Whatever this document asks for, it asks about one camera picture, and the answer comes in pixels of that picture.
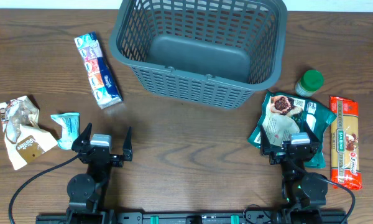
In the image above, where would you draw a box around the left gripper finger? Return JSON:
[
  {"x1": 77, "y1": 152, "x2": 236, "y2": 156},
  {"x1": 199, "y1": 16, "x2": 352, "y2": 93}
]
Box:
[
  {"x1": 71, "y1": 123, "x2": 92, "y2": 152},
  {"x1": 122, "y1": 127, "x2": 133, "y2": 161}
]

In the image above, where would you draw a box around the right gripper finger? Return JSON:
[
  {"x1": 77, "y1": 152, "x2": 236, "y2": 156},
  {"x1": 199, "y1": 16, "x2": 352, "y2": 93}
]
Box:
[
  {"x1": 303, "y1": 121, "x2": 320, "y2": 146},
  {"x1": 259, "y1": 125, "x2": 283, "y2": 156}
]

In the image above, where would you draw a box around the teal wet wipes pack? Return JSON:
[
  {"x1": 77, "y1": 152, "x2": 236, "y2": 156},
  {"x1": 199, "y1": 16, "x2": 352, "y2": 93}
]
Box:
[{"x1": 50, "y1": 112, "x2": 80, "y2": 150}]

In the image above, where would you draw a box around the San Remo spaghetti packet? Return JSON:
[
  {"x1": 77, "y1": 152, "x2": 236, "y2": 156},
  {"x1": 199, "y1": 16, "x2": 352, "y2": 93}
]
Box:
[{"x1": 330, "y1": 96, "x2": 362, "y2": 190}]

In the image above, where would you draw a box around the green coffee bean bag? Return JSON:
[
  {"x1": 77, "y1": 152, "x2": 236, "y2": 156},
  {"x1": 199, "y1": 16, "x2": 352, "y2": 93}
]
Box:
[{"x1": 248, "y1": 91, "x2": 336, "y2": 169}]

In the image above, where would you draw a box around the Kleenex tissue multipack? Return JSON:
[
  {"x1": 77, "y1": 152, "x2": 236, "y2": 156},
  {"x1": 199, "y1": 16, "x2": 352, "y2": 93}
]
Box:
[{"x1": 74, "y1": 32, "x2": 123, "y2": 109}]

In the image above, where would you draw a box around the green lid glass jar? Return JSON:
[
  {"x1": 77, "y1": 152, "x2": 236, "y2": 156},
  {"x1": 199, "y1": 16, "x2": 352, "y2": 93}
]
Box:
[{"x1": 295, "y1": 70, "x2": 324, "y2": 97}]

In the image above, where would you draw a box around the grey plastic basket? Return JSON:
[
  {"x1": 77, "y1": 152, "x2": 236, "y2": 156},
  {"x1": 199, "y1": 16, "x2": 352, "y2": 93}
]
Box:
[{"x1": 109, "y1": 0, "x2": 288, "y2": 109}]

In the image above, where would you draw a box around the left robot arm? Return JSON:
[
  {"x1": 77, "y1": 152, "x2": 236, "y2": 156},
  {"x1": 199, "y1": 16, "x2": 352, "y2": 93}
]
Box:
[{"x1": 66, "y1": 123, "x2": 133, "y2": 223}]

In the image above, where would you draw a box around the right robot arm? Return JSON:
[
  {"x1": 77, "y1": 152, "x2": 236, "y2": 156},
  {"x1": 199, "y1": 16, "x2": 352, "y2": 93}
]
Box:
[{"x1": 259, "y1": 123, "x2": 328, "y2": 223}]

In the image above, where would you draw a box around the beige crumpled snack bag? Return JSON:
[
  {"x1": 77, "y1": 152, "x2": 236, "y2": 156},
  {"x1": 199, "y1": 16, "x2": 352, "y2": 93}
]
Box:
[{"x1": 0, "y1": 96, "x2": 57, "y2": 170}]

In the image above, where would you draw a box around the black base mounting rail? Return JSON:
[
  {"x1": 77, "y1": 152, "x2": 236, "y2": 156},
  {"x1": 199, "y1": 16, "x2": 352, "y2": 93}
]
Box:
[{"x1": 35, "y1": 210, "x2": 347, "y2": 224}]

